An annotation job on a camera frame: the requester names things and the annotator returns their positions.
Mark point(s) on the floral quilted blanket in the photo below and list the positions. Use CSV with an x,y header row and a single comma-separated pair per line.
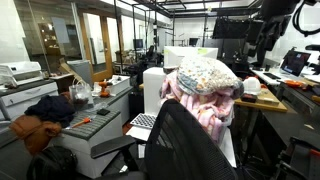
x,y
204,76

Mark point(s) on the black mesh office chair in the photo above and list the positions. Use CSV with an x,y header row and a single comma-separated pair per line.
x,y
178,148

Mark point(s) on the pink fleece blanket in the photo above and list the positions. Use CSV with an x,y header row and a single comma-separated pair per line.
x,y
214,111

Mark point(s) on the large white box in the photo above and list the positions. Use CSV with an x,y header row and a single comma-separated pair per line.
x,y
152,81

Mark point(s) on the white keyboard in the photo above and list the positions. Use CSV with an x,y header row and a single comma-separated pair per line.
x,y
143,121

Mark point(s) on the white storage box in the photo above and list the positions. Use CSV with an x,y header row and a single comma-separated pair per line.
x,y
117,84

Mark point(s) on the orange power drill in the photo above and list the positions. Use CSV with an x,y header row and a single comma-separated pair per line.
x,y
104,93

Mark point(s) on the white cabinet grey mat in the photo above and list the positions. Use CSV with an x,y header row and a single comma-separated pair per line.
x,y
81,139

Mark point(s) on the clear plastic bag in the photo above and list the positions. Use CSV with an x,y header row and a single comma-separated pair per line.
x,y
81,96

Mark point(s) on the white hard hat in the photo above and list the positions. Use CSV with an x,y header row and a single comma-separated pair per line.
x,y
252,86

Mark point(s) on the dark navy garment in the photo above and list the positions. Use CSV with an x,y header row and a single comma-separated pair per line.
x,y
56,109

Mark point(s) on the wooden board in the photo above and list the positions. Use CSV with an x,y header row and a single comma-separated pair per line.
x,y
266,100

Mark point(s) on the black backpack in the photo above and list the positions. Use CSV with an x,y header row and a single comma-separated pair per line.
x,y
53,163

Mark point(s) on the brown jacket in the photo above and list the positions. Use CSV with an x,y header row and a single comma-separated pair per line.
x,y
35,133

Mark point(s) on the open laptop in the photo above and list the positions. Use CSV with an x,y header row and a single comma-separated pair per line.
x,y
291,66

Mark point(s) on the white printer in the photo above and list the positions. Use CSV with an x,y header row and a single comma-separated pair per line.
x,y
19,73

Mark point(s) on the orange handled screwdriver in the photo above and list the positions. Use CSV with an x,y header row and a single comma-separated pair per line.
x,y
84,121

